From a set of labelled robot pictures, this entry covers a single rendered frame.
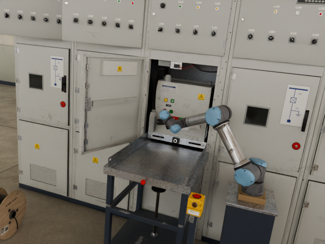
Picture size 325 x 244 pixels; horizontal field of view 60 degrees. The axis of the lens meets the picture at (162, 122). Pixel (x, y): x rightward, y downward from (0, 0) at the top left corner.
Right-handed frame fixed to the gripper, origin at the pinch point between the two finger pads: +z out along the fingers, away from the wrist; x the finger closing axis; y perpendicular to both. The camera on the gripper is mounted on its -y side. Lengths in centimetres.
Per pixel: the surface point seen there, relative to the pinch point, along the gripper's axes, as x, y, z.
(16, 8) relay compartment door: 64, -142, -62
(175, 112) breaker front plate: 13.2, 1.8, -1.2
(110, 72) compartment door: 20, -42, -51
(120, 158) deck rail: -39, -22, -34
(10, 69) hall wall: 209, -699, 458
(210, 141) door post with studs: -5.2, 35.7, 4.4
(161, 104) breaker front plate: 17.7, -11.7, -3.9
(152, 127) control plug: -4.0, -14.4, -4.1
